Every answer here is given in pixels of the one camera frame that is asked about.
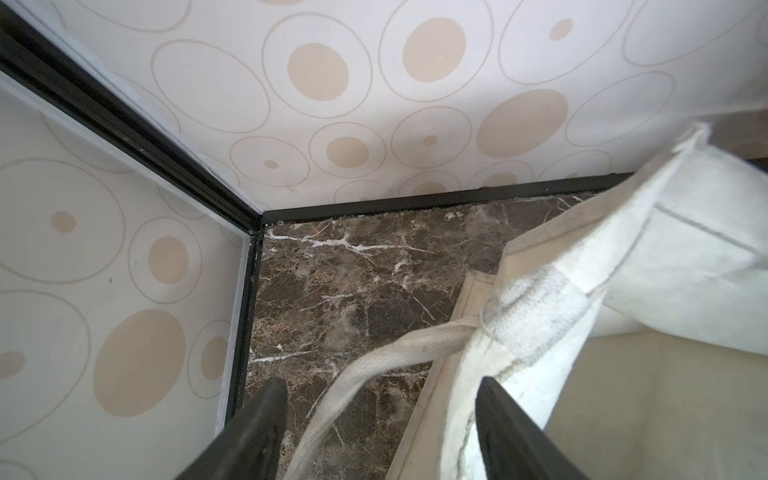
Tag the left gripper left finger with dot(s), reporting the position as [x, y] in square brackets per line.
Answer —
[249, 446]

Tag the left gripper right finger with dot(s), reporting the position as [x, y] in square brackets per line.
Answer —
[511, 444]

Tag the white canvas grocery bag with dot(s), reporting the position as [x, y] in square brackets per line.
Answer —
[631, 330]

